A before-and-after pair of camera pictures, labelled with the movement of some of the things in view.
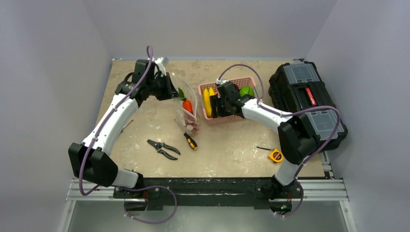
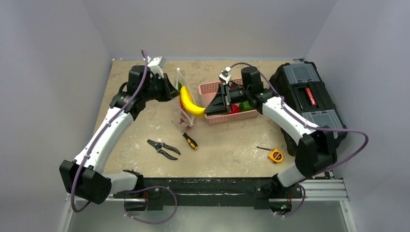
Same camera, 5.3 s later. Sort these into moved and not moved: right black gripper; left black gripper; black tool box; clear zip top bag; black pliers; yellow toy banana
Moved: yellow toy banana; clear zip top bag
Not moved: right black gripper; left black gripper; black pliers; black tool box
